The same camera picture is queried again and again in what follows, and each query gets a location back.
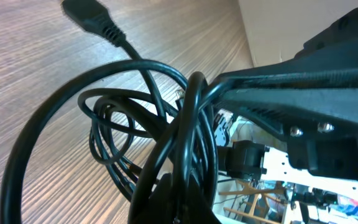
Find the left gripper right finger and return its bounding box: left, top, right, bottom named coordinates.
left=218, top=7, right=358, bottom=88

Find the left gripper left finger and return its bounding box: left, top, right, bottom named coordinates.
left=214, top=88, right=358, bottom=140

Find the black cable bundle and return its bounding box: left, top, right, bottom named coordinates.
left=0, top=0, right=226, bottom=224

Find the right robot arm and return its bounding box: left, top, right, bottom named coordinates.
left=218, top=140, right=270, bottom=180

